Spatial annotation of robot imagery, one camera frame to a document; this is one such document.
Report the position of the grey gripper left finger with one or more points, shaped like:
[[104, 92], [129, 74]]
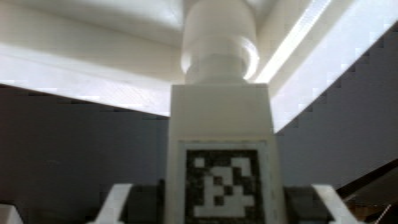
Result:
[[133, 205]]

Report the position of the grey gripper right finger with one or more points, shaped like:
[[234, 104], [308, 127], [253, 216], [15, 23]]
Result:
[[316, 206]]

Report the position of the white table leg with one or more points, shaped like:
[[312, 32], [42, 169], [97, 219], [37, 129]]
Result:
[[223, 185]]

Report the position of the white square table top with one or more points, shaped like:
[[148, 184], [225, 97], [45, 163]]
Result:
[[104, 50]]

